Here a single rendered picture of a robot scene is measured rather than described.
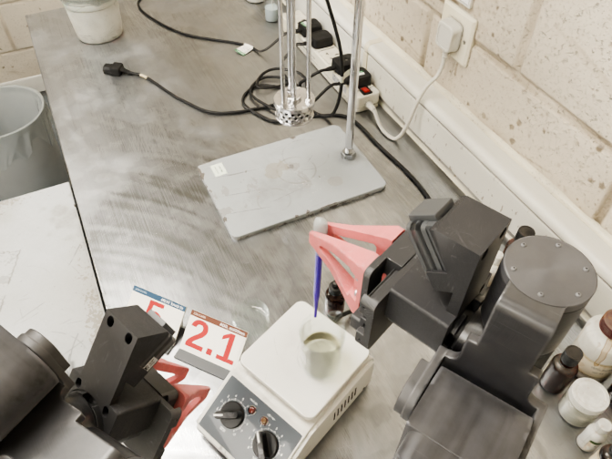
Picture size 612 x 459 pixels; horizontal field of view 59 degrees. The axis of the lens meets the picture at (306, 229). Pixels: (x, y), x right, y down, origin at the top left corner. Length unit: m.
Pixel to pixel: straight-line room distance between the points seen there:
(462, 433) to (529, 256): 0.12
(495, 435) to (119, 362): 0.29
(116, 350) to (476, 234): 0.30
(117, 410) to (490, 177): 0.68
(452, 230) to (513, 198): 0.56
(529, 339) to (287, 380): 0.38
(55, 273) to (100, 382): 0.46
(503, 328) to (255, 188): 0.69
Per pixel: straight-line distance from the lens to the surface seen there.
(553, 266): 0.38
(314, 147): 1.06
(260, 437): 0.67
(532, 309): 0.35
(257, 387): 0.69
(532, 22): 0.89
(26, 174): 2.25
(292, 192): 0.97
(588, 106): 0.84
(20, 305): 0.94
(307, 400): 0.66
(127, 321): 0.49
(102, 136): 1.18
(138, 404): 0.52
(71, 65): 1.43
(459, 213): 0.38
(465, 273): 0.37
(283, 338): 0.70
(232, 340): 0.77
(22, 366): 0.44
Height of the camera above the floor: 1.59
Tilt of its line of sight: 48 degrees down
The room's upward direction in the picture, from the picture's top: straight up
